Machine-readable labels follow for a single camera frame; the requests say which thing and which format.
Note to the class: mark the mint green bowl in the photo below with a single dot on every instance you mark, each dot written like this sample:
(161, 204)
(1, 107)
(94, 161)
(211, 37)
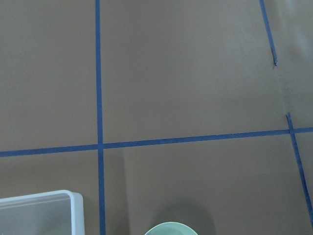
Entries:
(171, 228)

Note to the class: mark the clear plastic storage box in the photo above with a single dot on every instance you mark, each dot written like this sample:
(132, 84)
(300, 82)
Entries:
(58, 212)

